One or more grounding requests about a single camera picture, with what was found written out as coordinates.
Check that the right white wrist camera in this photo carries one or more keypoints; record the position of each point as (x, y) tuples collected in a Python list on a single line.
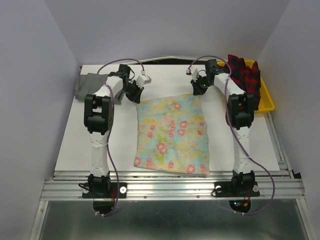
[(194, 72)]

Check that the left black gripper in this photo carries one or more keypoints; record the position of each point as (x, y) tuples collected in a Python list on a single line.
[(135, 98)]

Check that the pastel floral skirt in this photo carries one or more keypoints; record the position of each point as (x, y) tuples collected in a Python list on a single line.
[(172, 135)]

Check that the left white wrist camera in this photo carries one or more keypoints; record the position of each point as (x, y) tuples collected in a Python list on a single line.
[(143, 80)]

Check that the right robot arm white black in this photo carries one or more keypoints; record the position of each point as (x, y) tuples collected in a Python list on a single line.
[(240, 107)]

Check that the red black plaid skirt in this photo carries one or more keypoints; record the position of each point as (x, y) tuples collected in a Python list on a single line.
[(245, 77)]

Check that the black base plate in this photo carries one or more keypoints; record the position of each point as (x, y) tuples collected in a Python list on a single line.
[(117, 188), (225, 189)]

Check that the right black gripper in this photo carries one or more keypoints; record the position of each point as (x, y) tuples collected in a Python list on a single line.
[(196, 89)]

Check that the yellow plastic tray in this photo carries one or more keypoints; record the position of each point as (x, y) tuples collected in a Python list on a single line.
[(266, 103)]

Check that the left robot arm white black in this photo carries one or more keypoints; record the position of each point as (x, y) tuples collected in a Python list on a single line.
[(99, 109)]

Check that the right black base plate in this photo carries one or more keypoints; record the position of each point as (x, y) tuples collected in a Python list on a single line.
[(225, 189)]

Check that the grey pleated skirt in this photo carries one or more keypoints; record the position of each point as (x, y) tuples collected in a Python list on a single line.
[(99, 85)]

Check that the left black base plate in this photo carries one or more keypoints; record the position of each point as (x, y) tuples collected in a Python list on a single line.
[(117, 188)]

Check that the aluminium rail frame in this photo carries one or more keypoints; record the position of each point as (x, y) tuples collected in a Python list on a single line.
[(162, 206)]

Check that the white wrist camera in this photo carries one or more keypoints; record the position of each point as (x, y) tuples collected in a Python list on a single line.
[(143, 80), (194, 72)]

